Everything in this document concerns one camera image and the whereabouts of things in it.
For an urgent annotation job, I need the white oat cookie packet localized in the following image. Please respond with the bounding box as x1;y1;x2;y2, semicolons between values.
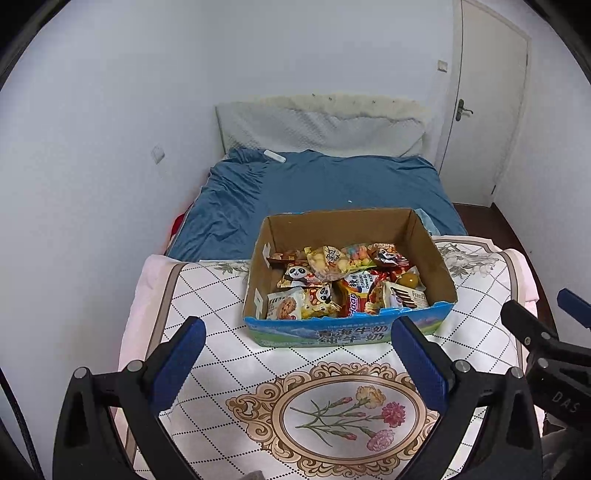
267;288;308;321

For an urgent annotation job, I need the white door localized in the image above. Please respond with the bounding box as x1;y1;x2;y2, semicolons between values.
441;0;529;206

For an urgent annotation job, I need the dark panda snack packet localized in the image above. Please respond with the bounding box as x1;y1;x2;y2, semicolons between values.
374;244;409;268

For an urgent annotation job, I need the brown biscuit packet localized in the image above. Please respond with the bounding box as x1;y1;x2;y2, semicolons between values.
269;249;305;268

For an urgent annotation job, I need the yellow panda snack packet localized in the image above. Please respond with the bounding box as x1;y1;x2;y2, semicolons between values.
302;282;342;319

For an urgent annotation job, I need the blue bed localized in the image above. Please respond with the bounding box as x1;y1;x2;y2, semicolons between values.
166;148;467;263

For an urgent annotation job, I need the black cable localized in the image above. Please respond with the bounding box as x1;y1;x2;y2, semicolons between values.
0;369;42;480

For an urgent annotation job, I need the chocolate wafer packet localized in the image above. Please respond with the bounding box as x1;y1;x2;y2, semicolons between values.
383;281;430;310

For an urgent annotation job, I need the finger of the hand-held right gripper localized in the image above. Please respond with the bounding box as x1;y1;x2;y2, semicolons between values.
556;288;591;329
501;300;591;365

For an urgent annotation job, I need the colourful ball candy packet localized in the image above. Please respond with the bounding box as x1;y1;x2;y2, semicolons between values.
342;243;377;271

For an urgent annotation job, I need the white panda snack packet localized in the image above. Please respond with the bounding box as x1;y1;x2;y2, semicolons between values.
283;263;319;289

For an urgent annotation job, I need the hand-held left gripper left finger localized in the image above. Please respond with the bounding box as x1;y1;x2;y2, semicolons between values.
53;316;207;480

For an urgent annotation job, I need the floral printed blanket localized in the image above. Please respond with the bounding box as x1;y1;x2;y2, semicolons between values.
117;235;541;480

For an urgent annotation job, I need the yellow ball snack packet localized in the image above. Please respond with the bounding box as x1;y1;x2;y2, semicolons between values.
305;246;352;282

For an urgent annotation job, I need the cardboard milk box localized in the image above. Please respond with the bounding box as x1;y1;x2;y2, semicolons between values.
243;208;458;348

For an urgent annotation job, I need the white bed headboard cushion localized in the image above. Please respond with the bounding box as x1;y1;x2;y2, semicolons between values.
216;95;432;158

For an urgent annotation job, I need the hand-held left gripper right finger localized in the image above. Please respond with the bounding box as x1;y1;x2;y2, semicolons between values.
390;316;543;480

